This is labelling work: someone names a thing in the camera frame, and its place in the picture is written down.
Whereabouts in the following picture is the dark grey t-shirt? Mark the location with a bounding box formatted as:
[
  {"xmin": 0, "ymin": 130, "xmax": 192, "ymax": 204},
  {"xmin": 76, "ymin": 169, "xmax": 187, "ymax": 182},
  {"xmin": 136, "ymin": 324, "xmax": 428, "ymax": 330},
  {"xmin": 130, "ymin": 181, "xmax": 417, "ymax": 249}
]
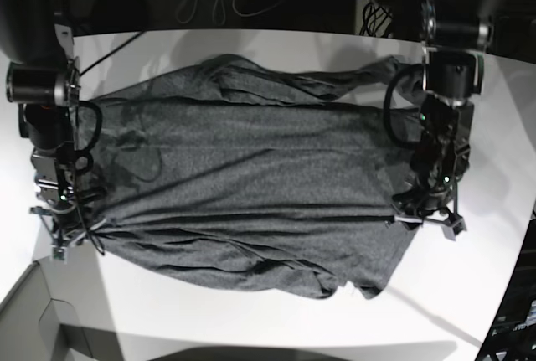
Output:
[{"xmin": 90, "ymin": 54, "xmax": 422, "ymax": 299}]

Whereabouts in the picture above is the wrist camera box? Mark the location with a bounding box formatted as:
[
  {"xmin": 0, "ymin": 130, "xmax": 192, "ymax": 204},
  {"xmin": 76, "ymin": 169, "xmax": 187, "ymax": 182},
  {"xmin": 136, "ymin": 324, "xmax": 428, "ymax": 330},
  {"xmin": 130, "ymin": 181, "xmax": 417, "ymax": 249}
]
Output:
[
  {"xmin": 441, "ymin": 215, "xmax": 466, "ymax": 241},
  {"xmin": 50, "ymin": 247, "xmax": 69, "ymax": 263}
]

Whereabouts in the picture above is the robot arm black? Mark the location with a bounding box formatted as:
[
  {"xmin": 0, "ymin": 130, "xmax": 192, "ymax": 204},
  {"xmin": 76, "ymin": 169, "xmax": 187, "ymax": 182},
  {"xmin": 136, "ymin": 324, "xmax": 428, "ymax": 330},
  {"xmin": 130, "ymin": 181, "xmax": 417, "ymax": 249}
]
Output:
[
  {"xmin": 1, "ymin": 0, "xmax": 106, "ymax": 260},
  {"xmin": 383, "ymin": 0, "xmax": 506, "ymax": 236}
]

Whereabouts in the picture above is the black cable bundle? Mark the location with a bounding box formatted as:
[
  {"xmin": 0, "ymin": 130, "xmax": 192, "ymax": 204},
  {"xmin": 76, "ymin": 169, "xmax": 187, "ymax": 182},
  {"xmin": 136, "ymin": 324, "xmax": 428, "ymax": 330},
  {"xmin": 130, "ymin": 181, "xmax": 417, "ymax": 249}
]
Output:
[{"xmin": 360, "ymin": 0, "xmax": 394, "ymax": 39}]

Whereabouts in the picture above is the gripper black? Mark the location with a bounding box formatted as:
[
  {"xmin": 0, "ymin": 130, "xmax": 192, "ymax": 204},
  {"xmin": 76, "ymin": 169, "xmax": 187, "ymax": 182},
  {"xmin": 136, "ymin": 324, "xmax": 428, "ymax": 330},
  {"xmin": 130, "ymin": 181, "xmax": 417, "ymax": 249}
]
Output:
[
  {"xmin": 392, "ymin": 186, "xmax": 465, "ymax": 227},
  {"xmin": 28, "ymin": 202, "xmax": 107, "ymax": 252}
]

